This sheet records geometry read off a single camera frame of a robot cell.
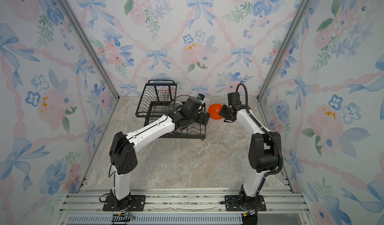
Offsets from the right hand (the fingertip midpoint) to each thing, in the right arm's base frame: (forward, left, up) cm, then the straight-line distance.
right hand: (222, 112), depth 95 cm
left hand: (-7, +12, +9) cm, 16 cm away
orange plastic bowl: (+1, +5, +1) cm, 5 cm away
